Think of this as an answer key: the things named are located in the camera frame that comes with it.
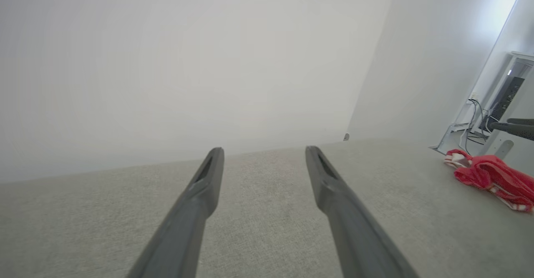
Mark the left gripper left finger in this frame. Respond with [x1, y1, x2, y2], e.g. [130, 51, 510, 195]
[125, 147, 225, 278]

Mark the black desk cable bundle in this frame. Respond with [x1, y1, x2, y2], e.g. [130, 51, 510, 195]
[458, 99, 491, 155]

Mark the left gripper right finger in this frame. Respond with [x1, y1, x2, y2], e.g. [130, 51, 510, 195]
[305, 146, 420, 278]

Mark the red garment with white trim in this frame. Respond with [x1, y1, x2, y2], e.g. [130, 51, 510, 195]
[443, 149, 534, 214]

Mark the black electronics box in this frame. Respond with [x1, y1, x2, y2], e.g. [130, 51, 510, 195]
[479, 77, 525, 131]

